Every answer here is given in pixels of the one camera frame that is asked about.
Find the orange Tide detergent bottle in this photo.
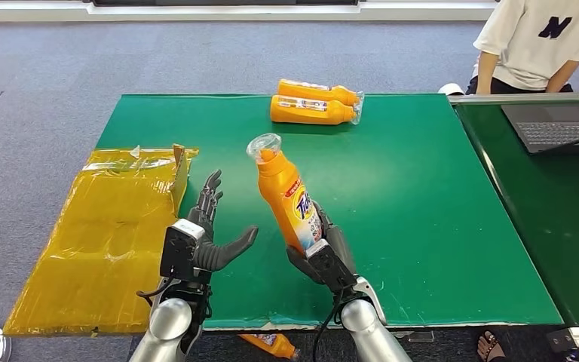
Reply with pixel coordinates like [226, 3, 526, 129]
[246, 133, 323, 253]

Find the dark grey laptop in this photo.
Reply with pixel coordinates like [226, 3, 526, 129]
[500, 103, 579, 155]

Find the green table mat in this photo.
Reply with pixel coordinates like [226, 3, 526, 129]
[94, 93, 564, 331]

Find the green-topped side table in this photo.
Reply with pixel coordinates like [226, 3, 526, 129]
[447, 91, 579, 329]

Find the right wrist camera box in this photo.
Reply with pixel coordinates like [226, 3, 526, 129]
[305, 238, 358, 294]

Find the yellow plastic-wrapped flat cardboard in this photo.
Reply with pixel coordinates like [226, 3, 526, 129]
[2, 144, 200, 337]

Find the orange bottle under table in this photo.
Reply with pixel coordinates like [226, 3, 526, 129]
[238, 333, 301, 361]

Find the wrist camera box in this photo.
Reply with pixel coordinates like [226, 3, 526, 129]
[305, 238, 358, 294]
[159, 219, 206, 282]

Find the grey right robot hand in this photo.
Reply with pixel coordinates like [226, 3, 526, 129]
[286, 202, 358, 286]

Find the clear bracket under table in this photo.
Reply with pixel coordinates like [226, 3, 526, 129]
[393, 330, 436, 344]

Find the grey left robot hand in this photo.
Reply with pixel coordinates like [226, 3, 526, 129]
[187, 170, 259, 274]

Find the white shoe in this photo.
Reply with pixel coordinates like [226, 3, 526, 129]
[437, 82, 466, 97]

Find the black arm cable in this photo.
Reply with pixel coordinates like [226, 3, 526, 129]
[311, 288, 345, 362]
[136, 275, 175, 307]

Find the person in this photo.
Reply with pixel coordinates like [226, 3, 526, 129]
[471, 0, 579, 96]

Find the person's foot in sandal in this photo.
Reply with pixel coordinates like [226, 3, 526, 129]
[476, 330, 508, 362]

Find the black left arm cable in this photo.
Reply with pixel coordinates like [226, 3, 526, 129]
[136, 275, 175, 307]

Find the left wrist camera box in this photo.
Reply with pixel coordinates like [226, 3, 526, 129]
[159, 219, 206, 282]

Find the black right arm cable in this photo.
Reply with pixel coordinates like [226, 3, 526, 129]
[311, 288, 345, 362]

